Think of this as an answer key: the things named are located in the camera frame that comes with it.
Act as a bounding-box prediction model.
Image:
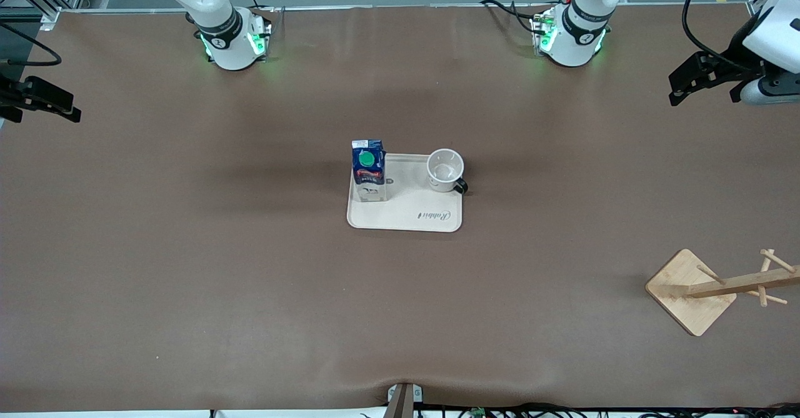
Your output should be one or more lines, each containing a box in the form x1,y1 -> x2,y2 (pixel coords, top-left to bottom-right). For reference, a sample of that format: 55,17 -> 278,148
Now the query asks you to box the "white smiley cup black handle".
426,148 -> 469,195

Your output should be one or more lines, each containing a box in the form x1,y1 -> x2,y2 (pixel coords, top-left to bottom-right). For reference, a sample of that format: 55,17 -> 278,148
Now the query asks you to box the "blue white milk carton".
351,139 -> 388,203

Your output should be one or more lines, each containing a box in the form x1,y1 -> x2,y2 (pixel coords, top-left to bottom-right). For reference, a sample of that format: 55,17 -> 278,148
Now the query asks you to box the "wooden cup rack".
644,247 -> 800,337

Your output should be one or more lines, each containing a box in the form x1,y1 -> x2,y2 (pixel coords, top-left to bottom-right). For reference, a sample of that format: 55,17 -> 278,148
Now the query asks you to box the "brown table mat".
0,4 -> 800,413

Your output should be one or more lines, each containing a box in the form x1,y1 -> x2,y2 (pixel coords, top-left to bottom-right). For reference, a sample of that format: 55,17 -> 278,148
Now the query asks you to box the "beige plastic tray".
346,152 -> 464,233

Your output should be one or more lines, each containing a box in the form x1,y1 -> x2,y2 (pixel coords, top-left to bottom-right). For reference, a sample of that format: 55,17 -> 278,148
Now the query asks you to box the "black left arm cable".
681,0 -> 761,74

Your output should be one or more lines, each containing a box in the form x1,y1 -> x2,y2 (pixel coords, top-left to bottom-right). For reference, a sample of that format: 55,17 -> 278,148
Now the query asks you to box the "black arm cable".
0,22 -> 63,67
681,0 -> 761,74

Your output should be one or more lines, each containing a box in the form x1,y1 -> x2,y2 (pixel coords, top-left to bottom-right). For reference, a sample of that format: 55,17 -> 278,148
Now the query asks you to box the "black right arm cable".
0,22 -> 63,67

